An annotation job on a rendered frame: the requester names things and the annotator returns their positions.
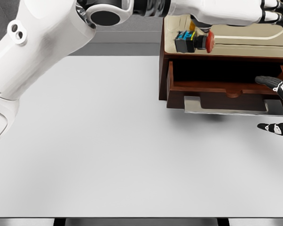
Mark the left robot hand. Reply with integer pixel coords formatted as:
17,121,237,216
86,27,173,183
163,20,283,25
190,0,283,34

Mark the black switch with red button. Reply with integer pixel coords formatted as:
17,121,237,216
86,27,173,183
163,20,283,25
174,30,215,54

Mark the brown cabinet with beige top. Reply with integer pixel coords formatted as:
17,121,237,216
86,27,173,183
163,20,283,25
158,13,283,109

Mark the brown drawer with grey handle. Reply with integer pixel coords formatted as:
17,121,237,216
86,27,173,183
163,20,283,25
166,59,283,117

